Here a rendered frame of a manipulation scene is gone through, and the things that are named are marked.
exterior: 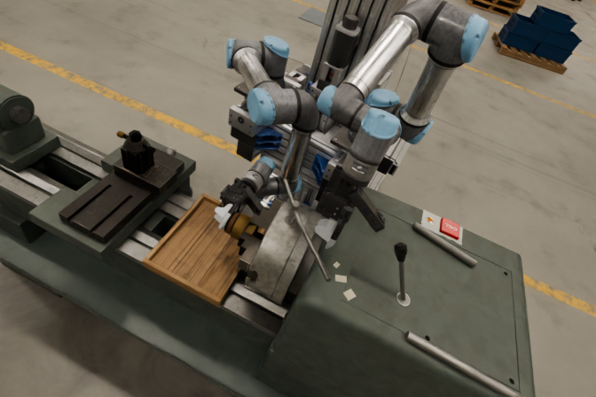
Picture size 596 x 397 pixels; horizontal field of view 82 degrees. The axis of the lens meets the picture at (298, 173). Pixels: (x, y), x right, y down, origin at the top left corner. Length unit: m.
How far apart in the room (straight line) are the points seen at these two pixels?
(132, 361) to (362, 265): 1.46
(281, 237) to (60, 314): 1.55
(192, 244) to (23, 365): 1.16
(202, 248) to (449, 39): 1.04
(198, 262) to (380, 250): 0.64
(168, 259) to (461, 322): 0.93
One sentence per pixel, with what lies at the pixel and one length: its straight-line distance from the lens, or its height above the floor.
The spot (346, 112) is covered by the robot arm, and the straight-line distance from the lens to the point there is 0.86.
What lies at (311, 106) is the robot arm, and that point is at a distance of 1.15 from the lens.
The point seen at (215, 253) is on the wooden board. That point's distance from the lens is 1.33.
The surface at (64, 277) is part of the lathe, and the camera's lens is 1.76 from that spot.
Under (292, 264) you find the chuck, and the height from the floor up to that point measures 1.18.
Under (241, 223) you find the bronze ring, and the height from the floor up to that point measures 1.12.
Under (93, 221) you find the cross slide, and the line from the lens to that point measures 1.34.
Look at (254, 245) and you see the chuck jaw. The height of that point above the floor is 1.11.
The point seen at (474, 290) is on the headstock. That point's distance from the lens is 1.12.
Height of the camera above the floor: 2.03
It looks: 44 degrees down
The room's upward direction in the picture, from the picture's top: 18 degrees clockwise
